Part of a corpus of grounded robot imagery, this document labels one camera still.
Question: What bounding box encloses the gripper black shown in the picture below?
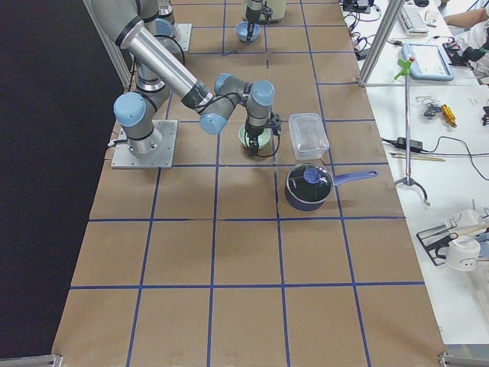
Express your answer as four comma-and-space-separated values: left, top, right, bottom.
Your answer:
243, 117, 270, 154
244, 11, 272, 41

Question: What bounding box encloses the blue bowl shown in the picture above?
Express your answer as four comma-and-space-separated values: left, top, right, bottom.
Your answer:
235, 21, 260, 43

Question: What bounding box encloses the green bowl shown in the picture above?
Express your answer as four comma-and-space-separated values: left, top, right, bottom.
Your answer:
238, 125, 274, 151

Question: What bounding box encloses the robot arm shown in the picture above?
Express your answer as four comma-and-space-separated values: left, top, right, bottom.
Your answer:
91, 1, 280, 157

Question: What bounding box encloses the cream toaster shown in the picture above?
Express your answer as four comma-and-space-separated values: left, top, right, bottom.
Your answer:
266, 0, 286, 21

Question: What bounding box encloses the clear plastic container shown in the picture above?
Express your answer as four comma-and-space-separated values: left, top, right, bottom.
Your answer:
288, 113, 329, 161

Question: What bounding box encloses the dark blue saucepan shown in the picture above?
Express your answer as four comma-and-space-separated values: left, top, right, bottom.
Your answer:
284, 162, 378, 211

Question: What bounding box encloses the black power adapter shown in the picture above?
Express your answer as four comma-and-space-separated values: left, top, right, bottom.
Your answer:
394, 137, 423, 153

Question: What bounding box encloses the white keyboard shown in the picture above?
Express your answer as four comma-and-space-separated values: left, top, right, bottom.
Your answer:
399, 5, 429, 36

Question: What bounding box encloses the blue teach pendant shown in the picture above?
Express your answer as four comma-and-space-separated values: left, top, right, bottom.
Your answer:
401, 43, 454, 81

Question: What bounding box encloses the orange screwdriver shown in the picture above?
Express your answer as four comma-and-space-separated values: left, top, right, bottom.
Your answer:
441, 104, 457, 128

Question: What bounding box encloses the person in white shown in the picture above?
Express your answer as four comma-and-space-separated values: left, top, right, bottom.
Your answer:
444, 5, 488, 79

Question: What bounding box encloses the white mug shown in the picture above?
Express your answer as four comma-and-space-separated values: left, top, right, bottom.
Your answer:
435, 235, 481, 271

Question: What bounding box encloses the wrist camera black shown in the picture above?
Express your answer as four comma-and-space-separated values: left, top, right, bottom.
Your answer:
267, 113, 282, 137

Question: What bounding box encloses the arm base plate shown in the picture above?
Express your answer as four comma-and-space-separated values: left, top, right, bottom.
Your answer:
155, 19, 193, 54
111, 119, 178, 169

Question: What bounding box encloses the aluminium frame post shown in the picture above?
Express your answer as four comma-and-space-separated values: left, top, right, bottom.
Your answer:
358, 0, 404, 87

